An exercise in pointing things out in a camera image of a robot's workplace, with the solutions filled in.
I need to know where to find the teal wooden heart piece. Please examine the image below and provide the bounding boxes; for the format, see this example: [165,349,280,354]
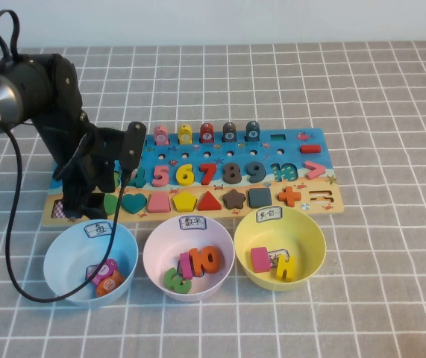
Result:
[122,192,148,216]

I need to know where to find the red fish piece number 7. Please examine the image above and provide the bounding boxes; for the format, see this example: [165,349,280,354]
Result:
[199,122,216,145]

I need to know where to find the grey grid tablecloth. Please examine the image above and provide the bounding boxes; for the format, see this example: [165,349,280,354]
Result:
[0,40,426,358]

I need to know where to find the red wooden number 7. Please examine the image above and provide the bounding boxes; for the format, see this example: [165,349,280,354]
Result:
[198,163,218,186]

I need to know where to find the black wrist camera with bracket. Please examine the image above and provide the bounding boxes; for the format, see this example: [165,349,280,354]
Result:
[117,121,147,173]

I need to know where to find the yellow wooden pentagon piece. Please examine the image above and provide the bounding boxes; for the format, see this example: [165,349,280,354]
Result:
[172,192,198,213]

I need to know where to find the pink wooden greater-than sign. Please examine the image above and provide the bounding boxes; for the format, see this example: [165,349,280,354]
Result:
[304,161,327,180]

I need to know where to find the orange fish piece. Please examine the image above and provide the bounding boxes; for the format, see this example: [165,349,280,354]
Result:
[95,271,126,298]

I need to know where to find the pink wooden trapezoid piece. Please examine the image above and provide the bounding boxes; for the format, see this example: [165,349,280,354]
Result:
[147,192,172,213]

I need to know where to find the orange wooden number 10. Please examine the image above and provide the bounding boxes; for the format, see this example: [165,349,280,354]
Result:
[188,245,224,276]

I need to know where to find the brown fish piece number 8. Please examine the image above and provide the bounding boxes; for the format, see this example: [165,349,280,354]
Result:
[222,122,238,145]

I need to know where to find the yellow wooden number 6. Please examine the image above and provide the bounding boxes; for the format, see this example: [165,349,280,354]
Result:
[175,163,198,187]

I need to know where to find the white paper label 鱼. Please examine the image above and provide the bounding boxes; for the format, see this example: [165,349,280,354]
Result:
[84,222,115,238]

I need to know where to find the yellow wooden equals sign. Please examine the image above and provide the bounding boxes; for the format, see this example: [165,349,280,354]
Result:
[271,254,296,283]

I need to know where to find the red wooden triangle piece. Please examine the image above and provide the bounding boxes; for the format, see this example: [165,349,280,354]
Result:
[196,190,223,212]

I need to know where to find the brown wooden star piece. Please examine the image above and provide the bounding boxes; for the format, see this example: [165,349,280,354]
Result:
[222,188,246,210]

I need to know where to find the light blue plastic bowl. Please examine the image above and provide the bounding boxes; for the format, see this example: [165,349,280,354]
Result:
[43,219,139,307]

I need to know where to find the teal wooden number 4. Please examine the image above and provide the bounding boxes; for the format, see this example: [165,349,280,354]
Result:
[127,168,147,189]

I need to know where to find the yellow plastic bowl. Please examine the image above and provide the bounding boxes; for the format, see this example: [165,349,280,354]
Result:
[234,207,327,292]

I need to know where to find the light pink plastic bowl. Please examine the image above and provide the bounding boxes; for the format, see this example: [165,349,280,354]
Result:
[142,214,235,303]

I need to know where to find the pink fish piece number 5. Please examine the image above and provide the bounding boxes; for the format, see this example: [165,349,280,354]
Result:
[153,125,170,146]

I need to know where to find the white paper label 其它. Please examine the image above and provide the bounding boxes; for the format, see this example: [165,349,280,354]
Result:
[257,207,284,222]

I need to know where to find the black camera cable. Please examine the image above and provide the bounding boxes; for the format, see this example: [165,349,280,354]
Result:
[6,126,134,304]

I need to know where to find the green wooden circle piece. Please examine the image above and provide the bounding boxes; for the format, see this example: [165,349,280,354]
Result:
[104,193,119,216]

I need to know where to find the navy fish piece number 9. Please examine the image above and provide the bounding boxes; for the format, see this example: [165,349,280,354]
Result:
[245,120,261,143]

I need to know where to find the dark grey wooden square piece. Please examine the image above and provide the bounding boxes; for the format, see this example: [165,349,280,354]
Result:
[248,187,272,209]

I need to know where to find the green wooden number 3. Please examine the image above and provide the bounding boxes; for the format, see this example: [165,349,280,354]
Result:
[163,267,193,295]

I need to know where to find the wooden number shape puzzle board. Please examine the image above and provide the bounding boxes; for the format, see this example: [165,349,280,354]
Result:
[40,128,346,227]

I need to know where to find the navy wooden number 9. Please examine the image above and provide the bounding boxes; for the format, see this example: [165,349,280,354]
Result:
[245,160,266,183]

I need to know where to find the magenta fish piece number 1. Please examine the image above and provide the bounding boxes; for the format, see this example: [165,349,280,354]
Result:
[87,259,119,284]

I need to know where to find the brown wooden number 8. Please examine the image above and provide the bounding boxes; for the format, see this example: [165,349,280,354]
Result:
[222,162,242,184]

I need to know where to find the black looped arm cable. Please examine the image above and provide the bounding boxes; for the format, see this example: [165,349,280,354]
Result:
[0,10,22,63]

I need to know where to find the magenta wooden number 1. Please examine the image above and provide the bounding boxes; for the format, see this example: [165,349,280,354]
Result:
[178,251,193,280]

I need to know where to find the white paper label 数字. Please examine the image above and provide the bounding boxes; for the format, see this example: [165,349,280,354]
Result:
[179,215,207,230]

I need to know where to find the yellow fish piece number 6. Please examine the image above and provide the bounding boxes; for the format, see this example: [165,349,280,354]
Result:
[177,123,194,146]

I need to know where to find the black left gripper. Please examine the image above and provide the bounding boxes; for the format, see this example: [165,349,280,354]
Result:
[51,111,125,222]

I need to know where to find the orange wooden plus sign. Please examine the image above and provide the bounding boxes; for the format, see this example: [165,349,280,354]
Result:
[277,186,302,207]

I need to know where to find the pink wooden number 5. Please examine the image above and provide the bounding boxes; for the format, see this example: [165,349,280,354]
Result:
[151,165,171,188]

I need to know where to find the pink wooden rectangle piece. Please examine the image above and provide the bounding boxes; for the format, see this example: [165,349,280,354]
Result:
[250,246,272,274]

